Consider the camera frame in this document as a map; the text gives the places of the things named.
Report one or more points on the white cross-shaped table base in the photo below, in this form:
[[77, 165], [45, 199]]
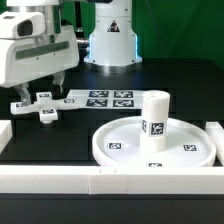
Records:
[[45, 106]]

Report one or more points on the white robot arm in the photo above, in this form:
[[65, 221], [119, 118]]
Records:
[[112, 44]]

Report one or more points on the black vertical pole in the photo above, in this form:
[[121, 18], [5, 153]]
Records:
[[78, 18]]

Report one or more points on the white left fence block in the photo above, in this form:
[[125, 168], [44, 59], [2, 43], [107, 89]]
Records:
[[5, 133]]

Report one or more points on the white round table top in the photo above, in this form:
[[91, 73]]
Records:
[[132, 142]]

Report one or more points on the white front fence rail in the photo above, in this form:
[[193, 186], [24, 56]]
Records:
[[102, 180]]

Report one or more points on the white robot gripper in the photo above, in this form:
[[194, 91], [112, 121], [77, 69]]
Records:
[[23, 61]]

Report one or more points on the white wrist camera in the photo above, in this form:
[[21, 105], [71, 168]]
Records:
[[17, 25]]

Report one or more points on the white marker sheet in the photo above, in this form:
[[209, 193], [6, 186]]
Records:
[[105, 99]]

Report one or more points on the white fence block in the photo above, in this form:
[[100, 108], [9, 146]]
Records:
[[216, 132], [5, 133]]

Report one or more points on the white right fence block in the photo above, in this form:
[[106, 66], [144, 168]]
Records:
[[216, 132]]

